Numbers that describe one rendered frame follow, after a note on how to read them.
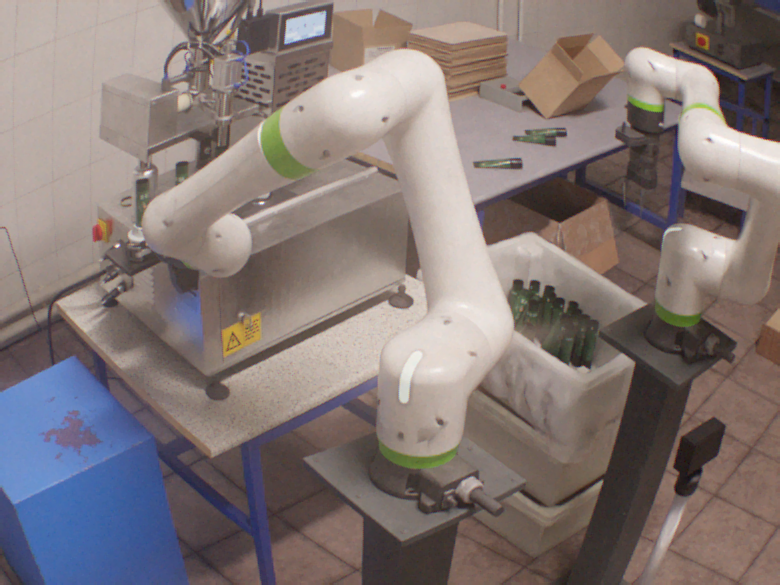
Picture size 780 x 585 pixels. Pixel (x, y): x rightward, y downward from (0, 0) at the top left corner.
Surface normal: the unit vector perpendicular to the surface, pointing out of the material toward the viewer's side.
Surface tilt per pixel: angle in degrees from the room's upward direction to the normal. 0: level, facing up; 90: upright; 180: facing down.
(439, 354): 14
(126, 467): 90
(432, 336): 2
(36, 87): 90
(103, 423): 0
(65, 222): 90
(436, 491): 81
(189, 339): 90
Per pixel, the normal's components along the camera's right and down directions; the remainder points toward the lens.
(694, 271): -0.28, 0.45
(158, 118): 0.72, 0.38
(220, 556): 0.05, -0.86
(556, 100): -0.69, 0.33
